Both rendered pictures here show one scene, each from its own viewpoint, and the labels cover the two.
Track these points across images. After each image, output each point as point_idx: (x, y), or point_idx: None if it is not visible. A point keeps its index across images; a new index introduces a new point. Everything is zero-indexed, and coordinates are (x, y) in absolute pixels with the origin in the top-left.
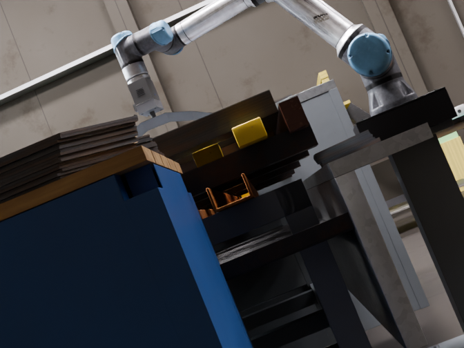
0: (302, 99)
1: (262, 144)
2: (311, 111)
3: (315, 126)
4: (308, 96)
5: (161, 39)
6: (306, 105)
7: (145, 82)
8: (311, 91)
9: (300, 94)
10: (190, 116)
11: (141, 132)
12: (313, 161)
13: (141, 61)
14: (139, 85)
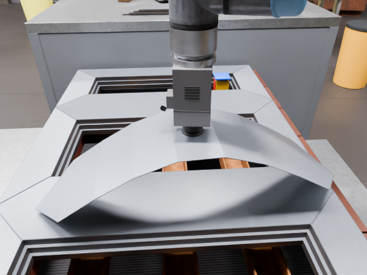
0: (302, 25)
1: None
2: (303, 40)
3: (298, 55)
4: (311, 24)
5: (285, 11)
6: (302, 33)
7: (208, 80)
8: (315, 21)
9: (304, 18)
10: (246, 134)
11: (160, 122)
12: (278, 83)
13: (217, 25)
14: (194, 81)
